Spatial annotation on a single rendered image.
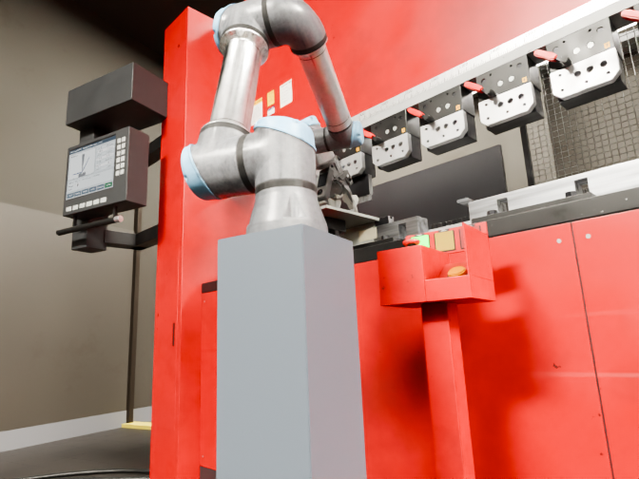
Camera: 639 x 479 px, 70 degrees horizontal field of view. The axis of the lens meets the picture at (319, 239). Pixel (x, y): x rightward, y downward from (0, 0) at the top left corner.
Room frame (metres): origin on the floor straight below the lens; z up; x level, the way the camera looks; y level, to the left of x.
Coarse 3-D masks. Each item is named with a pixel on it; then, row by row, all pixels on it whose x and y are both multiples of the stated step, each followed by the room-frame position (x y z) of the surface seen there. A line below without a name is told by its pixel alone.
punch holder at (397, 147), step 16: (400, 112) 1.43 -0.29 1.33; (384, 128) 1.48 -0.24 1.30; (400, 128) 1.43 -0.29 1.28; (416, 128) 1.46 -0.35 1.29; (384, 144) 1.48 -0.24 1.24; (400, 144) 1.45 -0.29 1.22; (416, 144) 1.46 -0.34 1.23; (384, 160) 1.48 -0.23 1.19; (400, 160) 1.46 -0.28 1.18; (416, 160) 1.46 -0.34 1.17
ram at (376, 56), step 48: (336, 0) 1.61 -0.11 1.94; (384, 0) 1.45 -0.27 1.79; (432, 0) 1.32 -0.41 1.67; (480, 0) 1.21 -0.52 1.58; (528, 0) 1.11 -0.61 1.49; (576, 0) 1.03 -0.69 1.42; (624, 0) 0.97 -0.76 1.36; (288, 48) 1.82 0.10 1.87; (336, 48) 1.62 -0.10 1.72; (384, 48) 1.46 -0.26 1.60; (432, 48) 1.33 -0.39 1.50; (480, 48) 1.22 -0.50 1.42; (528, 48) 1.13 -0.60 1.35; (384, 96) 1.47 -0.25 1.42; (432, 96) 1.34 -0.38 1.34
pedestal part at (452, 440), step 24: (432, 312) 0.99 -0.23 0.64; (456, 312) 1.01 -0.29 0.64; (432, 336) 0.99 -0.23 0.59; (456, 336) 1.00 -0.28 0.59; (432, 360) 1.00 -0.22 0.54; (456, 360) 0.99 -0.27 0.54; (432, 384) 1.00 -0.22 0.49; (456, 384) 0.98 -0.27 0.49; (432, 408) 1.00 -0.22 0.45; (456, 408) 0.97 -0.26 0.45; (456, 432) 0.97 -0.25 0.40; (456, 456) 0.98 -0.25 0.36
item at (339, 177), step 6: (336, 156) 1.47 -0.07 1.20; (330, 162) 1.42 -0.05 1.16; (336, 162) 1.47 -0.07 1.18; (318, 168) 1.44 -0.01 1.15; (324, 168) 1.45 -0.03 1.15; (336, 168) 1.47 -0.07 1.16; (336, 174) 1.47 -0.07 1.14; (342, 174) 1.47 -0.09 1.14; (348, 174) 1.50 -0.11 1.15; (336, 180) 1.45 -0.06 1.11; (342, 180) 1.46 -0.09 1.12; (348, 180) 1.49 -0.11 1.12; (336, 186) 1.46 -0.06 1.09; (348, 186) 1.51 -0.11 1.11; (330, 192) 1.49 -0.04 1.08; (336, 192) 1.48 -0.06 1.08
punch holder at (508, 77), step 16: (512, 64) 1.16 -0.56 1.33; (528, 64) 1.13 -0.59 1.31; (480, 80) 1.23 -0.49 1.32; (496, 80) 1.19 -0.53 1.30; (512, 80) 1.17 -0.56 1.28; (528, 80) 1.14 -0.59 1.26; (480, 96) 1.23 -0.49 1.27; (496, 96) 1.20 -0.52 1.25; (512, 96) 1.17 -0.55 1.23; (528, 96) 1.14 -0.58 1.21; (480, 112) 1.23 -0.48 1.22; (496, 112) 1.20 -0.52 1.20; (512, 112) 1.17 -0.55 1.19; (528, 112) 1.15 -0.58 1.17; (496, 128) 1.25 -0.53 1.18; (512, 128) 1.25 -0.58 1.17
